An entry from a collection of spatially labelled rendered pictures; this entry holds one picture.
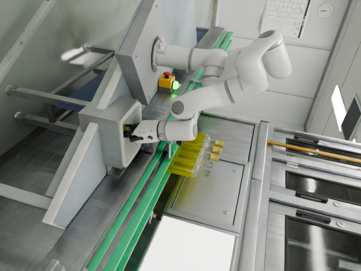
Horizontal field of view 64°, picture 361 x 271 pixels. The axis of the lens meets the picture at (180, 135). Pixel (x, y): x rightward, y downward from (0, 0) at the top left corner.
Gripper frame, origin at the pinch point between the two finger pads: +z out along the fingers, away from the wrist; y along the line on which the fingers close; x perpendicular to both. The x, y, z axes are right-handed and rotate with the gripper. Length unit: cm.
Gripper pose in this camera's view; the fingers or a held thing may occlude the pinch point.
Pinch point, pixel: (126, 130)
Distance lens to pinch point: 116.0
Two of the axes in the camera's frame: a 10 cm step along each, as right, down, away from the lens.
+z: -9.3, 0.0, 3.6
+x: -2.1, -8.2, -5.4
